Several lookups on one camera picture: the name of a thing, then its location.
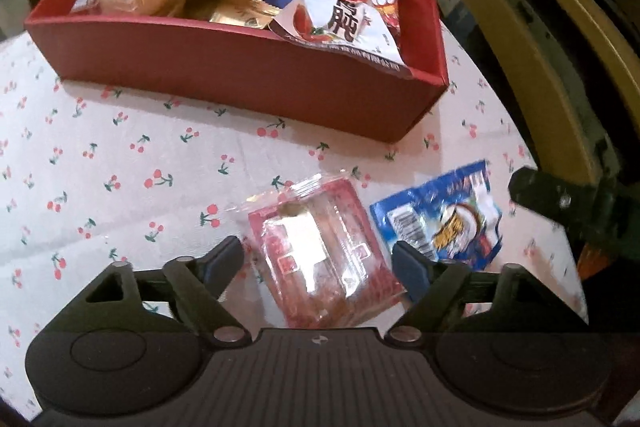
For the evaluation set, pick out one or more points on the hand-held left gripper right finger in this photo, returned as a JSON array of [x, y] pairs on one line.
[[407, 268]]

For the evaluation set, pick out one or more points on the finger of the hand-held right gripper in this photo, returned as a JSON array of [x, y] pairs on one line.
[[550, 199]]

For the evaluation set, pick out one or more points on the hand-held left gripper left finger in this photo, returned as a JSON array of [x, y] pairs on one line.
[[226, 258]]

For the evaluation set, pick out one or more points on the clear red-print snack packet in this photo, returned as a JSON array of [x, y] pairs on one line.
[[320, 247]]

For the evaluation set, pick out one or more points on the red cardboard box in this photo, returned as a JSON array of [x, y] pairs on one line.
[[225, 67]]

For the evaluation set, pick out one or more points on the gold foil snack packet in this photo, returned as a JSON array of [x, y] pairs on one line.
[[240, 12]]

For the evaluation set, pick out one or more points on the small white printed snack packet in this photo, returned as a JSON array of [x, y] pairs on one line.
[[345, 22]]

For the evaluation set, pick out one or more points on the orange wrapper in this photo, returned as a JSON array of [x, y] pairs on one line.
[[595, 259]]

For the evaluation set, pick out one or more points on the cherry-print tablecloth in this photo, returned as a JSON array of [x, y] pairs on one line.
[[125, 147]]

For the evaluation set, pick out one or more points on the golden frame chair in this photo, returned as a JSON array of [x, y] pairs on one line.
[[550, 72]]

